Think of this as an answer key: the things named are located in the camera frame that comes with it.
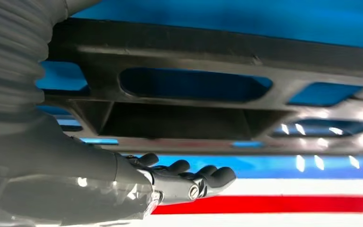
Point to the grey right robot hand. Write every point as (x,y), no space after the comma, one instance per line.
(59,188)

